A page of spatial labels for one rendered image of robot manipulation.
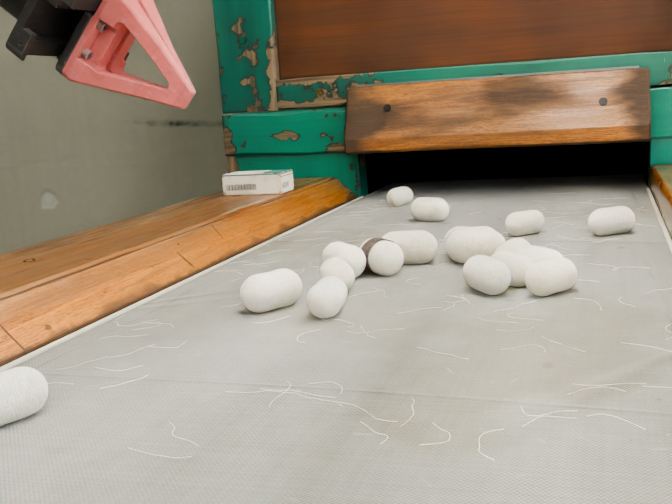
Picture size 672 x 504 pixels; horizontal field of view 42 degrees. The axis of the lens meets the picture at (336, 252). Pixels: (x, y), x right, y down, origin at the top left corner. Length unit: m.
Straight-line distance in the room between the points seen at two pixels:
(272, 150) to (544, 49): 0.31
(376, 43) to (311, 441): 0.71
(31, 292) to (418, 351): 0.20
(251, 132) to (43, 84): 1.14
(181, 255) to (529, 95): 0.42
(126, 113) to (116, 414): 1.67
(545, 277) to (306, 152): 0.55
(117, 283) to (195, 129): 1.40
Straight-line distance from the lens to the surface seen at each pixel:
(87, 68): 0.58
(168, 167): 1.94
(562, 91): 0.87
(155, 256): 0.56
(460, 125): 0.87
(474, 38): 0.94
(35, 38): 0.57
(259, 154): 0.99
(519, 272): 0.48
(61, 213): 2.09
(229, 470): 0.27
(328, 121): 0.96
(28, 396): 0.34
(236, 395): 0.34
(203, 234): 0.63
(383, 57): 0.96
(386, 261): 0.52
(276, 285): 0.45
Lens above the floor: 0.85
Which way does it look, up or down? 10 degrees down
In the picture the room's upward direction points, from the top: 4 degrees counter-clockwise
